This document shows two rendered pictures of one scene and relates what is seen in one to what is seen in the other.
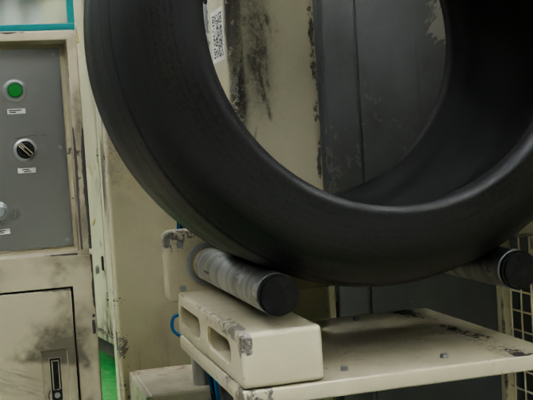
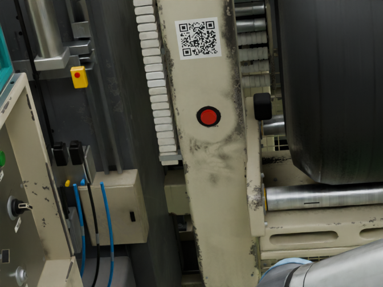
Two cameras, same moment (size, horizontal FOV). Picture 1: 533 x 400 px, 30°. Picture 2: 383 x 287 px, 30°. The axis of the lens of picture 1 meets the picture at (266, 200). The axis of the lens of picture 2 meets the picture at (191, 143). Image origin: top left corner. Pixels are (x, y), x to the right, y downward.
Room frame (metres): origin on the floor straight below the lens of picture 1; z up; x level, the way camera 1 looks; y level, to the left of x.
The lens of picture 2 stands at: (1.03, 1.16, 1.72)
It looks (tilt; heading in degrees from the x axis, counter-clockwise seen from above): 31 degrees down; 293
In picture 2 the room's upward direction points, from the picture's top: 8 degrees counter-clockwise
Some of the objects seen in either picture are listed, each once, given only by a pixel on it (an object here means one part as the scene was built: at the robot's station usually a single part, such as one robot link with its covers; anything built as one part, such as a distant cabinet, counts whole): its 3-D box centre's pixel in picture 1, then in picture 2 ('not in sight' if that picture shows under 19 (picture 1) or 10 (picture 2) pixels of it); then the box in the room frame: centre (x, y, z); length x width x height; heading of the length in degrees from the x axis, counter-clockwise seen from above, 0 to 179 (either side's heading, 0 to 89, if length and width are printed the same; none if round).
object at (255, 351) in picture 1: (240, 329); (350, 220); (1.20, 0.04, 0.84); 0.36 x 0.09 x 0.06; 15
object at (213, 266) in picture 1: (238, 277); (353, 193); (1.19, 0.04, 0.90); 0.35 x 0.05 x 0.05; 15
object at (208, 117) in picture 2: not in sight; (208, 115); (1.46, 0.05, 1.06); 0.03 x 0.02 x 0.03; 15
